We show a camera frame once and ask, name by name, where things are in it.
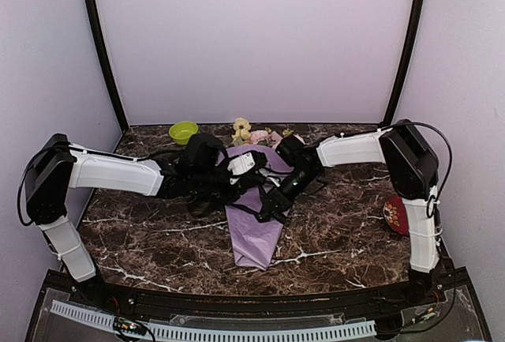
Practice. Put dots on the pale yellow flower stem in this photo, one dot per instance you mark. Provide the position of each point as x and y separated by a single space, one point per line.
242 135

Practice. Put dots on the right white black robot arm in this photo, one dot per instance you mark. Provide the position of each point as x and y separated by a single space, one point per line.
412 167

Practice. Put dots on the red floral pouch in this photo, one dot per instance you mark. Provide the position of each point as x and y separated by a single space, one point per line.
394 213

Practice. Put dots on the black front rail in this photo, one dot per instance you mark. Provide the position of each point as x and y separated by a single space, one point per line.
380 302

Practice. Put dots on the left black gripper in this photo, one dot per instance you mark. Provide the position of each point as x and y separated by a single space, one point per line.
240 189

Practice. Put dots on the pink rose stem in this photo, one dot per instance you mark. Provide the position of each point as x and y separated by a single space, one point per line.
260 137

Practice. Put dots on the right black frame post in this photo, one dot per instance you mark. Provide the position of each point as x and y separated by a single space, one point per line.
404 62

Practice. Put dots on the pink carnation stem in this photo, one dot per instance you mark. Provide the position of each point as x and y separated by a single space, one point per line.
276 137

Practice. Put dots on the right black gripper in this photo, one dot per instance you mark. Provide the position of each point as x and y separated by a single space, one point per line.
280 199

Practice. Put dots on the white slotted cable duct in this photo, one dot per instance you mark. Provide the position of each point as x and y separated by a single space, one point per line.
158 331

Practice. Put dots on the left black frame post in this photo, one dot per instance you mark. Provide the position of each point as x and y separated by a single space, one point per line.
104 63

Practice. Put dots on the pink purple wrapping paper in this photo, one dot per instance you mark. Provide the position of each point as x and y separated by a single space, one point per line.
254 243

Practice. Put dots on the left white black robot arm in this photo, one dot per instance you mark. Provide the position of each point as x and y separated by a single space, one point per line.
203 168

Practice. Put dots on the black frame post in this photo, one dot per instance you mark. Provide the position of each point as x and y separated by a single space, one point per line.
404 62
104 63

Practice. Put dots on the green plastic bowl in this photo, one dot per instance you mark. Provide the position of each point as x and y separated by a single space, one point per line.
181 132

